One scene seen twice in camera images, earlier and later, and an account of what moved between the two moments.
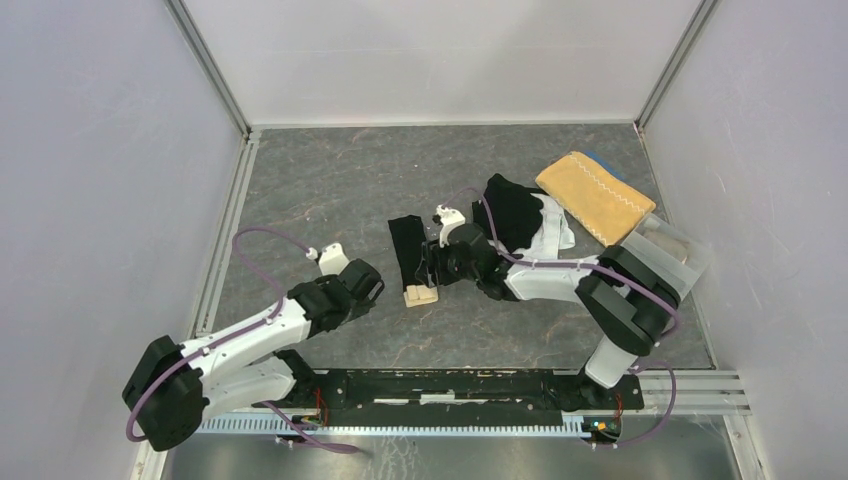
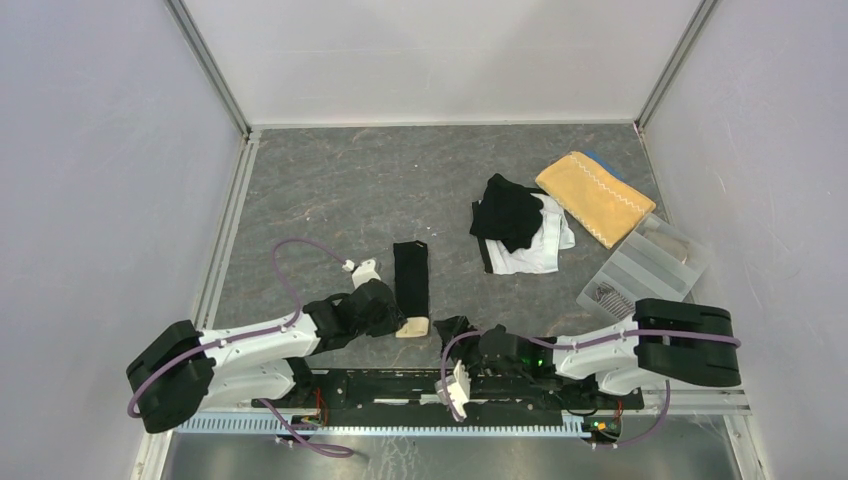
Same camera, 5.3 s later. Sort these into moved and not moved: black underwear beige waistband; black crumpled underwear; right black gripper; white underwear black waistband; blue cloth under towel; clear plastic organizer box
Moved: black underwear beige waistband; right black gripper
Not moved: white underwear black waistband; blue cloth under towel; clear plastic organizer box; black crumpled underwear
